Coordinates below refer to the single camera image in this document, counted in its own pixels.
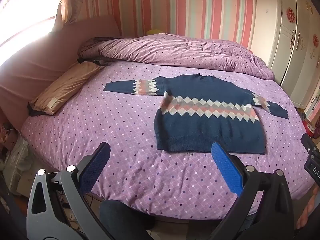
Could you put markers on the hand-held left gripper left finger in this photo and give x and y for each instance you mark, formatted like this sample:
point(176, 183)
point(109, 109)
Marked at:
point(98, 161)

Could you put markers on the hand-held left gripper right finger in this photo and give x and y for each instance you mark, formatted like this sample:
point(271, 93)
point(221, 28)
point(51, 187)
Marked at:
point(226, 168)

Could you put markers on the navy diamond-pattern sweater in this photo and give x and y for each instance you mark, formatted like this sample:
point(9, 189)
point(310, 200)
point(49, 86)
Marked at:
point(212, 130)

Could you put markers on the person's right hand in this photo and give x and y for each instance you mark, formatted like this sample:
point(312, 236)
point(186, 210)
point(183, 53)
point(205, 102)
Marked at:
point(310, 208)

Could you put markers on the red item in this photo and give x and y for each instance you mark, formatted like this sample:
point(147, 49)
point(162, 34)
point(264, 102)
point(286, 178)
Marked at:
point(308, 127)

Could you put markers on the bed with purple sheet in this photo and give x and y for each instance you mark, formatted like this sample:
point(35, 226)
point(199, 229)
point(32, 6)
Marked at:
point(112, 130)

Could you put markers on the tan pillow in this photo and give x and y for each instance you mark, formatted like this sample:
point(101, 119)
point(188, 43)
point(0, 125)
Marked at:
point(65, 87)

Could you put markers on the white bag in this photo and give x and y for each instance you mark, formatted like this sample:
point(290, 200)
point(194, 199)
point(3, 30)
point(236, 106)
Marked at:
point(17, 162)

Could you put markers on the white ornate wardrobe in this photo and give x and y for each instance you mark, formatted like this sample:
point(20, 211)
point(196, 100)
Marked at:
point(285, 42)

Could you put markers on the pink padded headboard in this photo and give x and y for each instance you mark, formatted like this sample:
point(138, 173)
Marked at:
point(32, 65)

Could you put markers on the purple patterned duvet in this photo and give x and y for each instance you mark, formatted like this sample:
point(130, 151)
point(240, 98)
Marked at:
point(175, 50)

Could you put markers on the yellow item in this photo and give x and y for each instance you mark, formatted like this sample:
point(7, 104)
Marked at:
point(155, 32)

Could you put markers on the beige curtain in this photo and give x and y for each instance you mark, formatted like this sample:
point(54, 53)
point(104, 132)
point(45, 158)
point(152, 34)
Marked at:
point(71, 2)

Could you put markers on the bright window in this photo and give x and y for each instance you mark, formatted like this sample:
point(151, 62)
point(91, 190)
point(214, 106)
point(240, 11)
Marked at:
point(27, 7)

